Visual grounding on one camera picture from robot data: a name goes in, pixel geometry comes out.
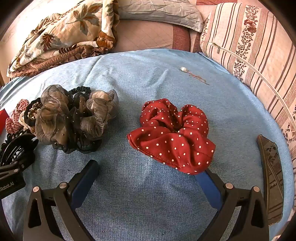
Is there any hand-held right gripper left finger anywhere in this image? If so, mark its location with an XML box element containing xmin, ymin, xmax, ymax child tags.
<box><xmin>23</xmin><ymin>159</ymin><xmax>100</xmax><ymax>241</ymax></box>

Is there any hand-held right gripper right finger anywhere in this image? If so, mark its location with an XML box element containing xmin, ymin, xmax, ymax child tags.
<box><xmin>195</xmin><ymin>169</ymin><xmax>271</xmax><ymax>241</ymax></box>

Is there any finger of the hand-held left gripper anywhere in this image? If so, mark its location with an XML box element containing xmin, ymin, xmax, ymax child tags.
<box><xmin>0</xmin><ymin>161</ymin><xmax>25</xmax><ymax>179</ymax></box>

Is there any red box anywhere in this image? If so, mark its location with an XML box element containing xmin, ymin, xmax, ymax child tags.
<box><xmin>0</xmin><ymin>110</ymin><xmax>9</xmax><ymax>135</ymax></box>

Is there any red polka dot scrunchie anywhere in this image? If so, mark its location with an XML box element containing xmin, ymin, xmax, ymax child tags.
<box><xmin>127</xmin><ymin>98</ymin><xmax>216</xmax><ymax>175</ymax></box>

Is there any grey organza scrunchie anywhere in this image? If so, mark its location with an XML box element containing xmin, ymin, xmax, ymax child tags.
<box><xmin>35</xmin><ymin>85</ymin><xmax>119</xmax><ymax>145</ymax></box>

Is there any black hair claw clip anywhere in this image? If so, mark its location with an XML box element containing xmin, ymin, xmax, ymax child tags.
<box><xmin>0</xmin><ymin>133</ymin><xmax>39</xmax><ymax>168</ymax></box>

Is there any red checked scrunchie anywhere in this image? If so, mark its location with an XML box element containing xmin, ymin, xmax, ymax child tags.
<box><xmin>5</xmin><ymin>99</ymin><xmax>29</xmax><ymax>133</ymax></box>

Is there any leopard print scrunchie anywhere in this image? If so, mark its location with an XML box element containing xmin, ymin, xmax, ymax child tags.
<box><xmin>18</xmin><ymin>102</ymin><xmax>43</xmax><ymax>130</ymax></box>

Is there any dark patterned hair barrette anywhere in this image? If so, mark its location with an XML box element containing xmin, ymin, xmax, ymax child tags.
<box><xmin>257</xmin><ymin>134</ymin><xmax>284</xmax><ymax>226</ymax></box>

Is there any black sheer dotted scrunchie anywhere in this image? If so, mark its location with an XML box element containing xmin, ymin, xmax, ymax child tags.
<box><xmin>52</xmin><ymin>91</ymin><xmax>102</xmax><ymax>154</ymax></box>

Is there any thin black scrunchie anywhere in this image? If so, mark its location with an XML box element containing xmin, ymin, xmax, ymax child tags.
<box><xmin>68</xmin><ymin>86</ymin><xmax>92</xmax><ymax>95</ymax></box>

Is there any blue blanket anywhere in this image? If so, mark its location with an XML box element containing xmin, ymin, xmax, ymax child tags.
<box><xmin>0</xmin><ymin>49</ymin><xmax>295</xmax><ymax>241</ymax></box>

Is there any striped floral pillow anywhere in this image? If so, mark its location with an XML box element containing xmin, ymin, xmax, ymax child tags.
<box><xmin>200</xmin><ymin>3</ymin><xmax>296</xmax><ymax>149</ymax></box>

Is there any leaf print quilt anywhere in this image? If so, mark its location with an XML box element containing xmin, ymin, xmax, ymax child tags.
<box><xmin>7</xmin><ymin>0</ymin><xmax>119</xmax><ymax>80</ymax></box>

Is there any pink bed sheet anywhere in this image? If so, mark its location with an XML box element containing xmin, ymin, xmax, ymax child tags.
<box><xmin>114</xmin><ymin>20</ymin><xmax>201</xmax><ymax>52</ymax></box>

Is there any grey quilted pillow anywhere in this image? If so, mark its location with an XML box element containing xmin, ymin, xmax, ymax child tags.
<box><xmin>117</xmin><ymin>0</ymin><xmax>204</xmax><ymax>33</ymax></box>

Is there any pearl pendant chain necklace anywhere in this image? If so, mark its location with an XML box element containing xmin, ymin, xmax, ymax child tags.
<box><xmin>180</xmin><ymin>67</ymin><xmax>210</xmax><ymax>86</ymax></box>

